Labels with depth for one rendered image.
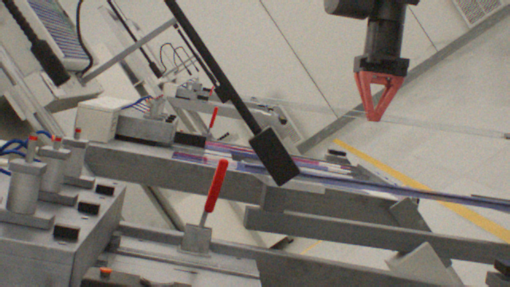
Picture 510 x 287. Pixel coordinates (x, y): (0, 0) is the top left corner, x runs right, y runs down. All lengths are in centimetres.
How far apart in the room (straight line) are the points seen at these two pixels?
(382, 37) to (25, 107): 75
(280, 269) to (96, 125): 102
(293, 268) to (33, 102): 87
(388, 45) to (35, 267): 82
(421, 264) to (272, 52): 722
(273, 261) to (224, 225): 439
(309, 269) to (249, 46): 743
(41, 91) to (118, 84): 360
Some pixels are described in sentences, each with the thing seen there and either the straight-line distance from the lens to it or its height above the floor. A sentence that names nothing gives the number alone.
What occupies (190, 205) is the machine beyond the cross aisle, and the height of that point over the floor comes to 56.
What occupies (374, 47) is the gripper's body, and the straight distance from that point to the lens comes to 130.
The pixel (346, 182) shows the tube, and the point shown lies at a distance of 107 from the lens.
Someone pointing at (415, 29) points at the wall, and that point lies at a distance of 860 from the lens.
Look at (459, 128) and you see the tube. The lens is 135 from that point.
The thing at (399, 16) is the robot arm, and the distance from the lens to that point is 131.
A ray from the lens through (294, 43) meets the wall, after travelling 839.
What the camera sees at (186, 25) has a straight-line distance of 66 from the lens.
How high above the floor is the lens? 118
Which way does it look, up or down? 4 degrees down
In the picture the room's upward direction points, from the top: 34 degrees counter-clockwise
